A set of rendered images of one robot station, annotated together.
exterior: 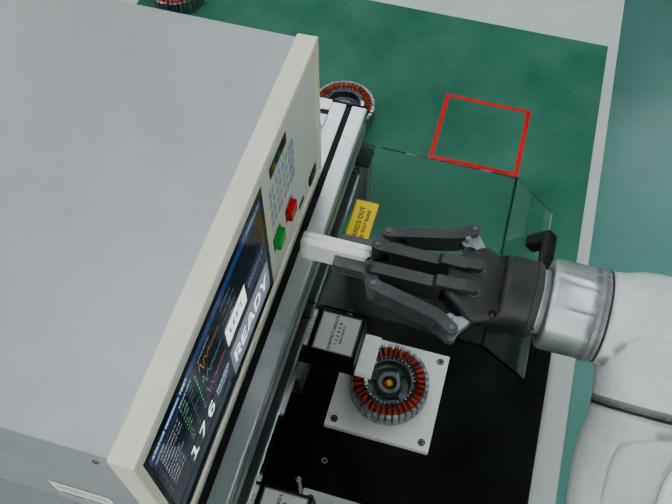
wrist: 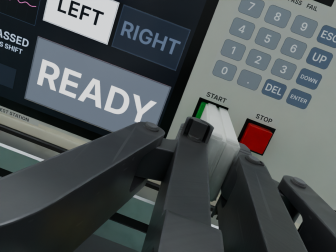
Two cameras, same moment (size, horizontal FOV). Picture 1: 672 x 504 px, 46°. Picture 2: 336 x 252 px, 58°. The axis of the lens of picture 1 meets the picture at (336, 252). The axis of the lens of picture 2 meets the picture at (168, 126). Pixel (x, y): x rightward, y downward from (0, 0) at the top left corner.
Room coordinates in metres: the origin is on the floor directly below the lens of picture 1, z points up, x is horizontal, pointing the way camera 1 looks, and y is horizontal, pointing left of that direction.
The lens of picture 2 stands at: (0.35, -0.15, 1.23)
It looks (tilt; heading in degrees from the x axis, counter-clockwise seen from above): 17 degrees down; 74
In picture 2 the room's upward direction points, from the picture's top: 21 degrees clockwise
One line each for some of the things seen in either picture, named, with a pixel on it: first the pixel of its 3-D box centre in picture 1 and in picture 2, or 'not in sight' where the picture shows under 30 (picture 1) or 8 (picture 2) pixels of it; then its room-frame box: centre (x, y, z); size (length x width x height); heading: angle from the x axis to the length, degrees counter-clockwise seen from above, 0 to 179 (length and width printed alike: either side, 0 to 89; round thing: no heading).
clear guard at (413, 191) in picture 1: (410, 247); not in sight; (0.52, -0.09, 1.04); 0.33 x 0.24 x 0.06; 74
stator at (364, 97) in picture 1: (343, 108); not in sight; (0.99, -0.01, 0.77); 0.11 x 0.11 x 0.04
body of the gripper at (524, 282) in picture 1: (491, 289); not in sight; (0.38, -0.15, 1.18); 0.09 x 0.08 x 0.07; 74
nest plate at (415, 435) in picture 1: (388, 391); not in sight; (0.44, -0.08, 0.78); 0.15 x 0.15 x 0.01; 74
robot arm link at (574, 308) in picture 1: (567, 308); not in sight; (0.36, -0.22, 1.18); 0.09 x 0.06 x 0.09; 164
